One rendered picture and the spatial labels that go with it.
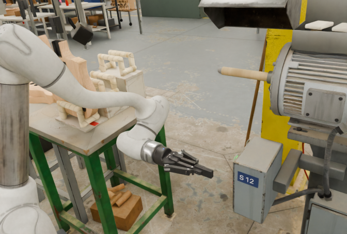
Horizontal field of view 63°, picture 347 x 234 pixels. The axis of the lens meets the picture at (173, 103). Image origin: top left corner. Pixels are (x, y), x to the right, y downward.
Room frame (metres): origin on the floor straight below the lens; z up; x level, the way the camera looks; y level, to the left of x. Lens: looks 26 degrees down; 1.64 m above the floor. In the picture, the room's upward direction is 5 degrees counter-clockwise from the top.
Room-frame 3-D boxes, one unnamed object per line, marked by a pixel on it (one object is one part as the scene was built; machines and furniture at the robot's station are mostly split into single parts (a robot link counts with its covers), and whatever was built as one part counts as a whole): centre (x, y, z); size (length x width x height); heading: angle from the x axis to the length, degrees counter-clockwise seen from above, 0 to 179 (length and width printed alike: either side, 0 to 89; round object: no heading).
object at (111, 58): (1.58, 0.33, 1.20); 0.20 x 0.03 x 0.03; 51
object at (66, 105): (1.33, 0.53, 1.04); 0.20 x 0.03 x 0.03; 51
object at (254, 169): (0.67, -0.31, 0.99); 0.24 x 0.21 x 0.26; 52
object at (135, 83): (1.61, 0.31, 1.02); 0.27 x 0.15 x 0.17; 52
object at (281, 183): (0.71, -0.35, 1.02); 0.19 x 0.04 x 0.04; 142
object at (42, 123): (1.48, 0.48, 0.55); 0.62 x 0.58 x 0.76; 52
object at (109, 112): (1.49, 0.41, 0.98); 0.27 x 0.16 x 0.09; 52
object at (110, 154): (1.85, 0.54, 0.45); 0.05 x 0.05 x 0.90; 52
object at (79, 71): (1.36, 0.51, 1.17); 0.35 x 0.04 x 0.40; 51
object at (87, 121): (1.30, 0.43, 0.96); 0.11 x 0.03 x 0.03; 142
